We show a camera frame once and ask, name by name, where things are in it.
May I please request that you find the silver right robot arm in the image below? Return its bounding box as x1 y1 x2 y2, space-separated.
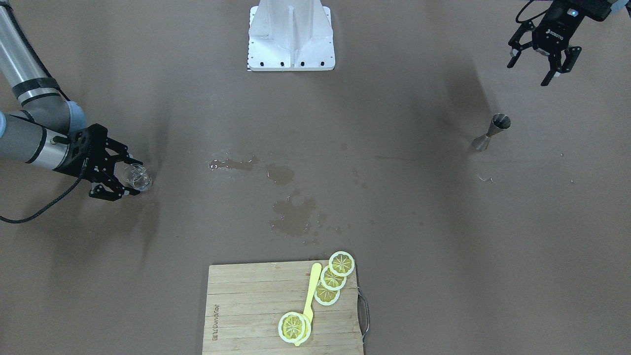
0 0 142 201

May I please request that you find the bamboo cutting board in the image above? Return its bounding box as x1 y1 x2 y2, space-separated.
202 261 366 355

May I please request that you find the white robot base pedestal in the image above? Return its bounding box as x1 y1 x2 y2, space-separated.
246 0 336 71

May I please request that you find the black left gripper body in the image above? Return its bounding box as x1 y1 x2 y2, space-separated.
533 0 585 56

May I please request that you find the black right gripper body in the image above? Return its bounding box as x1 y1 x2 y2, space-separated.
55 124 109 179

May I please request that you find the yellow plastic spoon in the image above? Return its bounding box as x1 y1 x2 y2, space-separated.
295 262 322 347

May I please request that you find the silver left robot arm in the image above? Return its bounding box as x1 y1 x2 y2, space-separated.
507 0 630 87

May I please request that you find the lemon slice on spoon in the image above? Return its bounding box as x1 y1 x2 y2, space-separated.
278 312 313 346

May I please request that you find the lemon slice outer end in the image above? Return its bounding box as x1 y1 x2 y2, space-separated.
328 251 355 277

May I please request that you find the clear glass measuring cup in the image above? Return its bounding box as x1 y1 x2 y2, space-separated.
122 164 152 192

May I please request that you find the steel double jigger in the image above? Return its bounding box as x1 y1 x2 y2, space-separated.
472 114 511 151

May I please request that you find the lemon slice middle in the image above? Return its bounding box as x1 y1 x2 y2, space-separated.
320 266 347 291

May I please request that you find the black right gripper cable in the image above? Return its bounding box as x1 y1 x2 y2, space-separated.
0 175 82 224

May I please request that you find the lemon slice near spoon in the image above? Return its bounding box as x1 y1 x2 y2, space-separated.
314 283 341 306

